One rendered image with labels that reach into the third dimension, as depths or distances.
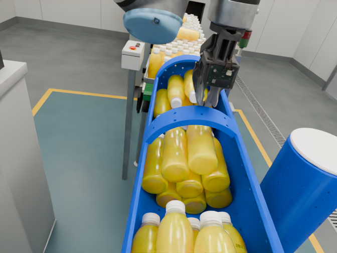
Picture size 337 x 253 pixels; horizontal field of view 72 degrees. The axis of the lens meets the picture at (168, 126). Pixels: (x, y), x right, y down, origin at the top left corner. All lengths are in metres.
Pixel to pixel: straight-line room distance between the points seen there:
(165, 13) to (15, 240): 1.30
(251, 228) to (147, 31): 0.46
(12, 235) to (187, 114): 1.11
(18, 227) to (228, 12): 1.24
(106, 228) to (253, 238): 1.29
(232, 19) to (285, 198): 0.78
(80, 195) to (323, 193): 1.54
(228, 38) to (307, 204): 0.76
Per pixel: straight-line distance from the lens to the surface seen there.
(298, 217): 1.11
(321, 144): 1.08
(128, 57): 1.31
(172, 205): 0.48
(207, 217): 0.44
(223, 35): 0.47
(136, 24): 0.40
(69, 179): 2.03
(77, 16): 5.48
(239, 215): 0.64
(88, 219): 1.80
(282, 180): 1.05
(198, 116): 0.55
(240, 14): 0.48
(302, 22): 6.17
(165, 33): 0.39
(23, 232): 1.38
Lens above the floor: 1.52
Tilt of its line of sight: 35 degrees down
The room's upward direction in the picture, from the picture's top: 11 degrees clockwise
